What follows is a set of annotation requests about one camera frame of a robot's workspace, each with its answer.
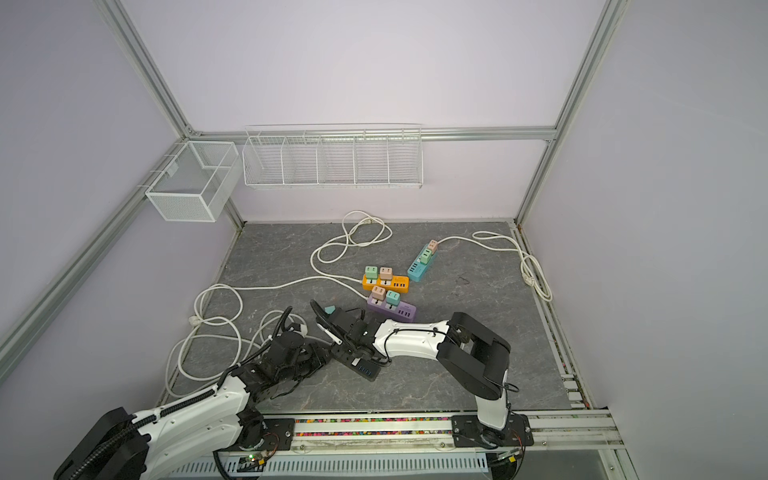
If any green plug on orange strip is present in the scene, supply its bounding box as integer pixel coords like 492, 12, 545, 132
365, 265, 379, 281

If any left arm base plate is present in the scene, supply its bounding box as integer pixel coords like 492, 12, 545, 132
224, 417, 296, 452

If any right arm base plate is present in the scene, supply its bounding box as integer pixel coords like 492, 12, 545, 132
450, 413, 534, 450

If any green plug on teal strip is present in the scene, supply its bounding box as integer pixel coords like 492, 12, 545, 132
418, 248, 434, 265

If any pink plug on orange strip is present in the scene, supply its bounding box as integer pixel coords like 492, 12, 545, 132
379, 267, 394, 281

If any purple power strip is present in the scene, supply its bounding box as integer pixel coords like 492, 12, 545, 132
366, 296, 417, 323

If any white cable of purple strip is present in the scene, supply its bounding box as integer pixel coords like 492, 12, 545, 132
190, 274, 371, 328

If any white wire rack basket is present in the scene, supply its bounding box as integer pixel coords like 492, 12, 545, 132
241, 123, 424, 189

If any teal plug on purple strip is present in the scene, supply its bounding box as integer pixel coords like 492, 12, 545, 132
385, 290, 401, 307

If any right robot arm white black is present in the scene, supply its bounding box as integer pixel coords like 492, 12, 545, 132
310, 300, 511, 448

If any white cable of teal strip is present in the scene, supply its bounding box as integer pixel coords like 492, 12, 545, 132
436, 230, 553, 302

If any white cable of black strip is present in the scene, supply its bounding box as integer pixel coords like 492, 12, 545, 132
164, 309, 311, 400

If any black power strip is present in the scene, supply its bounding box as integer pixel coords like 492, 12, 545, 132
348, 358, 382, 382

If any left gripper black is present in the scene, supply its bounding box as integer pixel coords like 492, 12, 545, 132
278, 342, 334, 385

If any white mesh box basket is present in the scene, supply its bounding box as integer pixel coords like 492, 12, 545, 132
145, 141, 243, 223

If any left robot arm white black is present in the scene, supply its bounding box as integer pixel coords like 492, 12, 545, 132
54, 330, 331, 479

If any aluminium front rail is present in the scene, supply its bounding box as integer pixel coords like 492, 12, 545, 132
263, 410, 624, 452

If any orange power strip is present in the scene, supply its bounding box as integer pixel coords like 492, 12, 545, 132
361, 275, 410, 294

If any white cable of orange strip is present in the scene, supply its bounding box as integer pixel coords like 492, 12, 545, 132
309, 209, 394, 284

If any teal power strip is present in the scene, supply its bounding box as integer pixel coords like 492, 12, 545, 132
407, 255, 434, 282

